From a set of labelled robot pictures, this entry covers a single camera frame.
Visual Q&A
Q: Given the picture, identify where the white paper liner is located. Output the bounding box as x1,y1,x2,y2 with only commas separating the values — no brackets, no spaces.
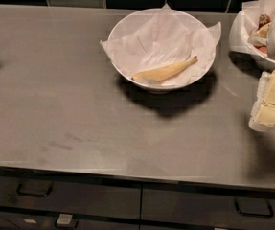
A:
100,3,222,87

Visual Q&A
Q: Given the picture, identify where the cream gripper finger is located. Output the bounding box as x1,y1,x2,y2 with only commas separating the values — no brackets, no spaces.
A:
248,72,275,132

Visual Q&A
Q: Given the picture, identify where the drawer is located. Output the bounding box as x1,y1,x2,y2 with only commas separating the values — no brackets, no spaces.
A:
0,176,140,219
141,189,275,230
0,211,139,230

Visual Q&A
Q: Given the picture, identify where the left upper drawer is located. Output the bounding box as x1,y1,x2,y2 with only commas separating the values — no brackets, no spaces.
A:
0,176,140,219

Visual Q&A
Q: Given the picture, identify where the black left drawer handle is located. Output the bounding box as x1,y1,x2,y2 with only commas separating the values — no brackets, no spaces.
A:
16,183,53,198

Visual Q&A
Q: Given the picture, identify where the right upper drawer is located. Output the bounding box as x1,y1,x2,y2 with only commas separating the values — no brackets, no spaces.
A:
141,189,275,230

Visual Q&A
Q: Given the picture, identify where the black drawer handle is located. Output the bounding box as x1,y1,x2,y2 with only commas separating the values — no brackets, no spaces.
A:
234,198,274,219
16,183,53,198

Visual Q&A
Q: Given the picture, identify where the white bowl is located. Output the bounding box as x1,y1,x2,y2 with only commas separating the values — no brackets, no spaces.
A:
106,8,217,93
229,11,275,72

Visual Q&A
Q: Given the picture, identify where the lower drawer handle with label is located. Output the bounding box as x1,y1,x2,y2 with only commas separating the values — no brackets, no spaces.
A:
55,214,79,230

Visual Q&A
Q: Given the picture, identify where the lower left drawer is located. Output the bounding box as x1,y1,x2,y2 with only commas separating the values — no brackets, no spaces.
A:
0,211,139,230

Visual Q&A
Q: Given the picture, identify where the black right drawer handle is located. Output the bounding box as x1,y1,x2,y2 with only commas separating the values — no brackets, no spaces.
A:
234,198,274,219

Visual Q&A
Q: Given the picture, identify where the yellow banana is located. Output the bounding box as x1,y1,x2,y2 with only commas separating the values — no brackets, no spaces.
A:
132,56,198,82

